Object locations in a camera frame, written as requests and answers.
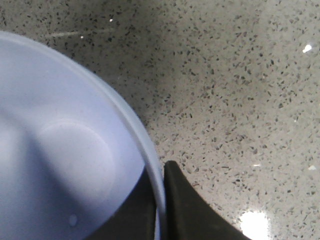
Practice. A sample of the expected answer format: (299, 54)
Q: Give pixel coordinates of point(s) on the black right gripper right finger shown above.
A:
(189, 217)

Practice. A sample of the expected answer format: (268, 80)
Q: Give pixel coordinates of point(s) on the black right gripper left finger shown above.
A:
(135, 212)

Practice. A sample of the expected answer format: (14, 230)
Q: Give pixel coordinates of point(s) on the blue plastic bowl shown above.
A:
(72, 150)

